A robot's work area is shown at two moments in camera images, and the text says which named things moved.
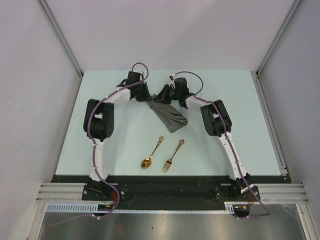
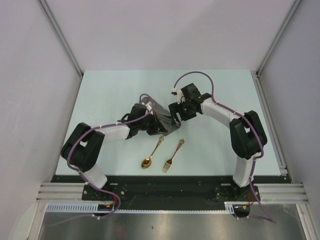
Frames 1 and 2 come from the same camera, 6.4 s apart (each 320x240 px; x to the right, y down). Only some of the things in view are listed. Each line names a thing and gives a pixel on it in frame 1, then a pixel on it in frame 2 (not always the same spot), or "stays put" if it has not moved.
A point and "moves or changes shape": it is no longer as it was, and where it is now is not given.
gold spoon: x=146 y=163 stays put
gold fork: x=168 y=163 stays put
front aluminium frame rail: x=267 y=193 stays put
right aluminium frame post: x=291 y=11 stays put
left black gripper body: x=142 y=94 to x=148 y=123
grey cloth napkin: x=172 y=118 moves or changes shape
